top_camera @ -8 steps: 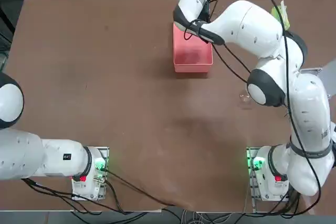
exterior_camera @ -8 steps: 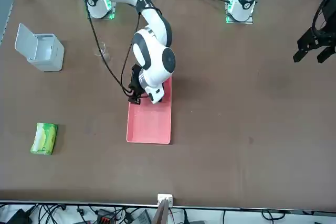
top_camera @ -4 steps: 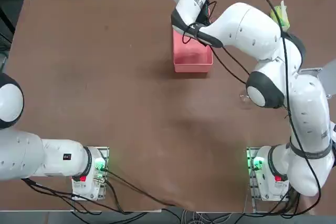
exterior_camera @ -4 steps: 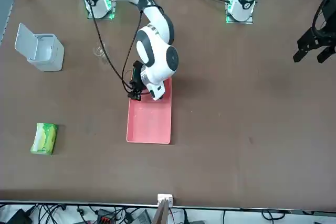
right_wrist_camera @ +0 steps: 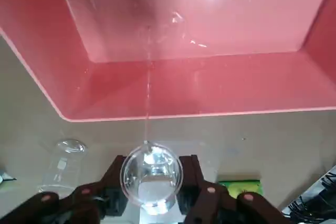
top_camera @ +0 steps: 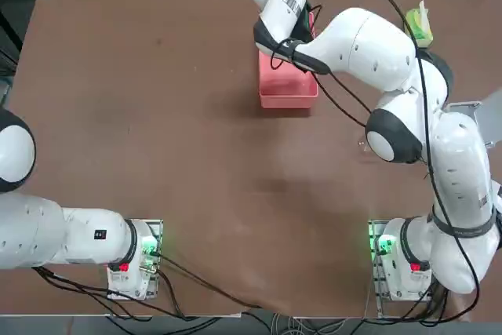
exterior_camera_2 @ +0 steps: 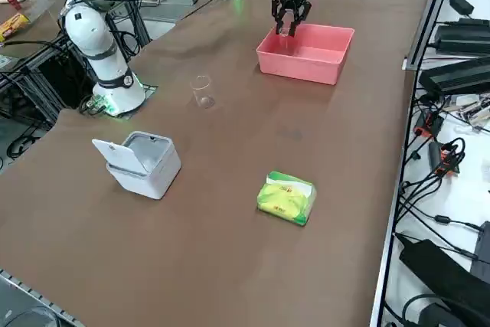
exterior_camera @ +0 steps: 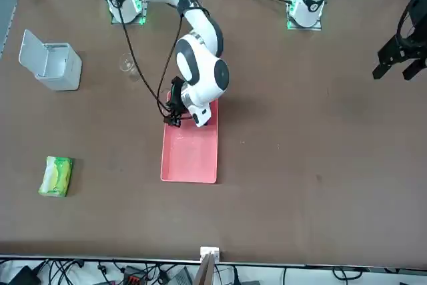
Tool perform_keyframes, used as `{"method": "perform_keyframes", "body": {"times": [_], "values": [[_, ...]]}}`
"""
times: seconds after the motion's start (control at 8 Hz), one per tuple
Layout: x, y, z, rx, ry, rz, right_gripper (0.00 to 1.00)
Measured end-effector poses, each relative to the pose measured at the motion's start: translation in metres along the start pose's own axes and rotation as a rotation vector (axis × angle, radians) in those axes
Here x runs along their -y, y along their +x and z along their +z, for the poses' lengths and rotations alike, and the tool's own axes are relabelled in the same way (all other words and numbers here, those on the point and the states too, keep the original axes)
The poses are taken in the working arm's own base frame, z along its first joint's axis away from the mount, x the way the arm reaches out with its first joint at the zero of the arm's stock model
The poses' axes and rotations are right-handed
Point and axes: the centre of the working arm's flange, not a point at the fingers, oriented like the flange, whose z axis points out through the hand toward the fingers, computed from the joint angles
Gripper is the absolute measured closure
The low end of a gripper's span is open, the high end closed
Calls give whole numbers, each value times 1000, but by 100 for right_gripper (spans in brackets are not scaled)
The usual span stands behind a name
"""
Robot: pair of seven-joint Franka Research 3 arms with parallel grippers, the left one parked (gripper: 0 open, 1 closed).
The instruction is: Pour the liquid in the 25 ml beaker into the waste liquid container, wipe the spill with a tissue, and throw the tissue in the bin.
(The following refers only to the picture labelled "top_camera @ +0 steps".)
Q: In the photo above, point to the green tissue pack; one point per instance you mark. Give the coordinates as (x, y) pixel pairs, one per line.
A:
(421, 29)

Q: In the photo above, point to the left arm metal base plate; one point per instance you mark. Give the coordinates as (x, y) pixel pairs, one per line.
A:
(155, 292)

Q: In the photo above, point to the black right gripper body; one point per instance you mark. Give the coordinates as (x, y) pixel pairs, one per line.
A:
(306, 25)

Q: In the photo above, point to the large glass beaker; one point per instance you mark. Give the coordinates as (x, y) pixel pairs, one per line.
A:
(362, 144)

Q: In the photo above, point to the pink plastic container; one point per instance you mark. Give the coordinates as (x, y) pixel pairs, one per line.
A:
(288, 95)

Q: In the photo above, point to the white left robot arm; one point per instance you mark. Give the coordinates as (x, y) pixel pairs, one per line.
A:
(39, 233)

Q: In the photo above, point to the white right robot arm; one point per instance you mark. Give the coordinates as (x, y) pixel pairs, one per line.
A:
(372, 48)

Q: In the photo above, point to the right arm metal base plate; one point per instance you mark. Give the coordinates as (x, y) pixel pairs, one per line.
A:
(373, 284)

